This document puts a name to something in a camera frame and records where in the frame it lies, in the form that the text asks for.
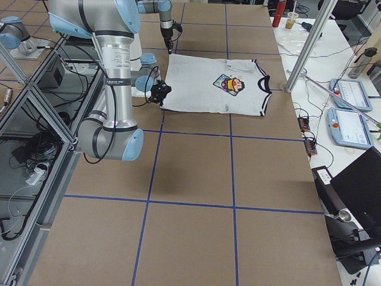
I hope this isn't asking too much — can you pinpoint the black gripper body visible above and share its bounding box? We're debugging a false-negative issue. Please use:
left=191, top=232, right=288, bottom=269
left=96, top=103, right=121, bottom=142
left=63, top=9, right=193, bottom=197
left=148, top=80, right=172, bottom=106
left=160, top=20, right=182, bottom=42

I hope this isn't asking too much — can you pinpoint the grey cartoon print t-shirt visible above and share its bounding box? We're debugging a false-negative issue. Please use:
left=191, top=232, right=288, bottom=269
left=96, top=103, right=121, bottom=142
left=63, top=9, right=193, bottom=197
left=163, top=54, right=271, bottom=116

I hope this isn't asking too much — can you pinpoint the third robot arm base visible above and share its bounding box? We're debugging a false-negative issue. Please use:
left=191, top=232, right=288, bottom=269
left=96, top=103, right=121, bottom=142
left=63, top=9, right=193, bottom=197
left=1, top=16, right=50, bottom=60

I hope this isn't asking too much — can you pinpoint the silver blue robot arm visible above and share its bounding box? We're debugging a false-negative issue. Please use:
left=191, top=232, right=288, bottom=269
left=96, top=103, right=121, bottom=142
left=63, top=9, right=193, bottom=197
left=136, top=0, right=183, bottom=55
left=49, top=1, right=182, bottom=164

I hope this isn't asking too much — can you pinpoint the grey power box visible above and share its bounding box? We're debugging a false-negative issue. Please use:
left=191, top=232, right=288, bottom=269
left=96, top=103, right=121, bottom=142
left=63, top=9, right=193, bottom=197
left=38, top=57, right=65, bottom=88

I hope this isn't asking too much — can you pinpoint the red bottle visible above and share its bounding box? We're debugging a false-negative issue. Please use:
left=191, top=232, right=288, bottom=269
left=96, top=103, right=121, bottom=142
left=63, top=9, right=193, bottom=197
left=272, top=0, right=287, bottom=27

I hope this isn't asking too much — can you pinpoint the clear plastic sheet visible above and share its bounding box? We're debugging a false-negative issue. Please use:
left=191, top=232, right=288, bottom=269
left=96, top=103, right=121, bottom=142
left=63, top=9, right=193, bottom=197
left=275, top=29, right=309, bottom=55

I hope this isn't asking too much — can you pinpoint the iced coffee cup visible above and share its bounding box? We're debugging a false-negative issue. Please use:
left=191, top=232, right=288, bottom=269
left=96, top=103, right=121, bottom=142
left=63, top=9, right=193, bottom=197
left=285, top=11, right=299, bottom=29

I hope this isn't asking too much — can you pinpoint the metal grabber stick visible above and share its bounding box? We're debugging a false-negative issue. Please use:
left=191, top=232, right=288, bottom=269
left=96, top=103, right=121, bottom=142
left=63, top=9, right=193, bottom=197
left=298, top=69, right=380, bottom=128

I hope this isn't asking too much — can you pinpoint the orange relay board far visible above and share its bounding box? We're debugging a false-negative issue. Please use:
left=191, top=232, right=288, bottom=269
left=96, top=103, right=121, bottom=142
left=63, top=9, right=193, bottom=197
left=298, top=117, right=311, bottom=132

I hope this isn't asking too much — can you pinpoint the orange relay board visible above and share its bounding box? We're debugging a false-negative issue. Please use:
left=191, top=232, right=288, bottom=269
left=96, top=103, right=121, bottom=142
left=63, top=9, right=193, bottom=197
left=298, top=117, right=311, bottom=132
left=304, top=138, right=317, bottom=156

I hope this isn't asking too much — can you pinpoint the orange relay board near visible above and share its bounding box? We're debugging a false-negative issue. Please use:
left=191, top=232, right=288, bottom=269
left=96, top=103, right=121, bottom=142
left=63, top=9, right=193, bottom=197
left=304, top=138, right=317, bottom=156

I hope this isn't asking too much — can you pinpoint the blue teach pendant far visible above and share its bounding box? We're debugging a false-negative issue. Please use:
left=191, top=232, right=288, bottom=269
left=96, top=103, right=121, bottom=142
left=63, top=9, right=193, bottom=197
left=330, top=78, right=373, bottom=112

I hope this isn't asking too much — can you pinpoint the blue teach pendant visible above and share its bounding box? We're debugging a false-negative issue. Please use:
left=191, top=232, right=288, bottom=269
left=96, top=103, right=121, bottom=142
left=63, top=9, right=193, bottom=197
left=327, top=108, right=374, bottom=150
left=330, top=78, right=373, bottom=112

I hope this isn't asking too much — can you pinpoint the grey water bottle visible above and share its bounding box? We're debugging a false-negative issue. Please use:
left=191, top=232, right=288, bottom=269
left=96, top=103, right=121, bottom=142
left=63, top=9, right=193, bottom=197
left=348, top=47, right=377, bottom=79

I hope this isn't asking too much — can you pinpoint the blue teach pendant near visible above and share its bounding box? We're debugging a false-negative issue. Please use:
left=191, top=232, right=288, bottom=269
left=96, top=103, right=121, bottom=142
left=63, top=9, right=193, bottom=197
left=327, top=108, right=374, bottom=150

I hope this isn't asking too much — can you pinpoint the black laptop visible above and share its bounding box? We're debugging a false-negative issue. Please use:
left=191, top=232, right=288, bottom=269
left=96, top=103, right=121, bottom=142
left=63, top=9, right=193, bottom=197
left=331, top=147, right=380, bottom=237

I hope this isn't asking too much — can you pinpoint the aluminium frame rack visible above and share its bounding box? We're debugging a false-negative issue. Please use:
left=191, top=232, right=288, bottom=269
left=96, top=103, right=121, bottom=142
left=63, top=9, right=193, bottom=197
left=1, top=36, right=102, bottom=285

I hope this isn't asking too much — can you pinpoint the aluminium frame post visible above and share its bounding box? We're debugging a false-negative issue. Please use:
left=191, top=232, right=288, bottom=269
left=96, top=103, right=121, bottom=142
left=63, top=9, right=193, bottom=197
left=285, top=0, right=338, bottom=93

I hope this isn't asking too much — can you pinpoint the black camera stand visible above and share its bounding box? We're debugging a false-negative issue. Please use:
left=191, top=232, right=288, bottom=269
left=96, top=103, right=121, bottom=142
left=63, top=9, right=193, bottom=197
left=312, top=166, right=380, bottom=274

